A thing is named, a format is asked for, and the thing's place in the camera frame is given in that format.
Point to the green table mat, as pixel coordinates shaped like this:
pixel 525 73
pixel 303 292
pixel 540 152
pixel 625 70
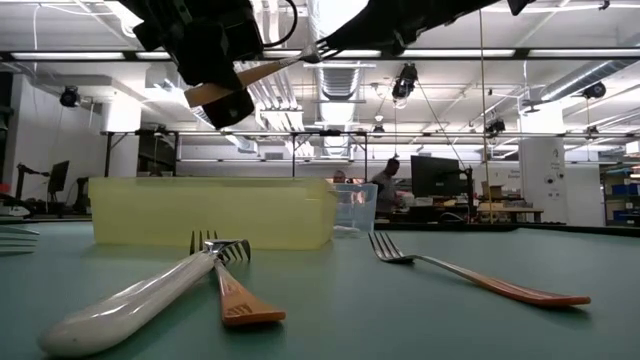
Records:
pixel 350 325

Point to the black frame bar with lights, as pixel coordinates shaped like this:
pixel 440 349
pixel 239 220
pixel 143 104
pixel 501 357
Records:
pixel 522 53

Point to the large black monitor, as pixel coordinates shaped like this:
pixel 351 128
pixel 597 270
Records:
pixel 435 177

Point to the distant black table frame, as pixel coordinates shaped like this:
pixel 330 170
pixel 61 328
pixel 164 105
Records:
pixel 107 152

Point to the person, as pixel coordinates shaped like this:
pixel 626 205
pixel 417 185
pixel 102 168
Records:
pixel 339 176
pixel 387 190

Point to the cardboard box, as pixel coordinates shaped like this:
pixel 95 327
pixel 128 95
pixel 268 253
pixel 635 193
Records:
pixel 492 191

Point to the shelf with blue bins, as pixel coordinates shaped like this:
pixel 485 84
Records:
pixel 625 190

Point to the black ceiling spotlight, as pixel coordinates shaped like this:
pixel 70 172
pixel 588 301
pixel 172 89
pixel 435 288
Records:
pixel 495 126
pixel 70 96
pixel 595 90
pixel 404 85

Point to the black cabinet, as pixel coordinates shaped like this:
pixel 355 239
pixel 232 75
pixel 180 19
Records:
pixel 157 155

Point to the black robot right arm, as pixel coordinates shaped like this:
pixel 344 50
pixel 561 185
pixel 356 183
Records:
pixel 517 5

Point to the yellow translucent plastic bin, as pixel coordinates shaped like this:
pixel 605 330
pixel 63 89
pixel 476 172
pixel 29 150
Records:
pixel 200 215

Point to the clear plastic bin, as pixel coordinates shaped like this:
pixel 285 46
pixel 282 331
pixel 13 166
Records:
pixel 367 220

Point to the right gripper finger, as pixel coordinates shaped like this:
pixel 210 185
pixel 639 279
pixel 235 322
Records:
pixel 380 44
pixel 372 22

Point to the silver ventilation duct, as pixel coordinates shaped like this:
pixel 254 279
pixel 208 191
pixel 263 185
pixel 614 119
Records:
pixel 340 85

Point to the small black monitor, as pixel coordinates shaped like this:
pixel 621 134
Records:
pixel 60 175

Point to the wooden desk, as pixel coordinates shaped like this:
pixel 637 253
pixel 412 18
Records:
pixel 510 212

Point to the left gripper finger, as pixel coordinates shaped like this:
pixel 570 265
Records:
pixel 210 55
pixel 230 110

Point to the black monitor stand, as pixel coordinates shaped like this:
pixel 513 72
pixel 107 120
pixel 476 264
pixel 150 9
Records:
pixel 469 190

